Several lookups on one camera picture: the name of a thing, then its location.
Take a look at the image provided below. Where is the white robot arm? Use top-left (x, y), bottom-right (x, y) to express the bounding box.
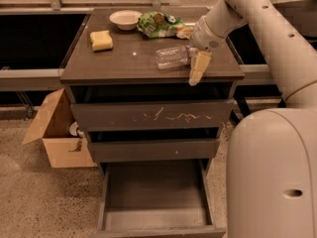
top-left (191, 0), bottom-right (317, 238)

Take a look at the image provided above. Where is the dark brown drawer cabinet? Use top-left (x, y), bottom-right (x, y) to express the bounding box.
top-left (59, 7), bottom-right (246, 238)

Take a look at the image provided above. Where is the top cabinet drawer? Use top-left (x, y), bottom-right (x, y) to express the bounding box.
top-left (71, 100), bottom-right (234, 132)

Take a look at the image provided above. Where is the black rolling stand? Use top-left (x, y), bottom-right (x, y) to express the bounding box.
top-left (230, 98), bottom-right (251, 125)

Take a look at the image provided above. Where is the white cup in box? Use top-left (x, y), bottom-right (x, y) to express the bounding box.
top-left (69, 122), bottom-right (84, 138)

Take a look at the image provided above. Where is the open cardboard box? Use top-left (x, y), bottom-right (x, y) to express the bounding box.
top-left (23, 88), bottom-right (95, 169)

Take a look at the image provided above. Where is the white paper bowl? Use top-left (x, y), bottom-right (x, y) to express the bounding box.
top-left (109, 10), bottom-right (142, 31)

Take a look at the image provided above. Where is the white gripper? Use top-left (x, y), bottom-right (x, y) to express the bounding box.
top-left (176, 16), bottom-right (225, 86)

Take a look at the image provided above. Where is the green snack bag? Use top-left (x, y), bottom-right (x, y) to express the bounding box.
top-left (137, 11), bottom-right (185, 39)

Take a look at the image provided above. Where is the clear plastic water bottle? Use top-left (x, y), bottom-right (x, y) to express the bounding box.
top-left (156, 46), bottom-right (198, 69)

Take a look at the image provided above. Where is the yellow sponge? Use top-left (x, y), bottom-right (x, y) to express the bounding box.
top-left (90, 30), bottom-right (113, 52)

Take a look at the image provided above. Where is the open bottom cabinet drawer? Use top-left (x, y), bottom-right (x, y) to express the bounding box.
top-left (91, 160), bottom-right (226, 238)

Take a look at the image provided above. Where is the middle cabinet drawer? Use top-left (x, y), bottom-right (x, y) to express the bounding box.
top-left (88, 139), bottom-right (219, 163)

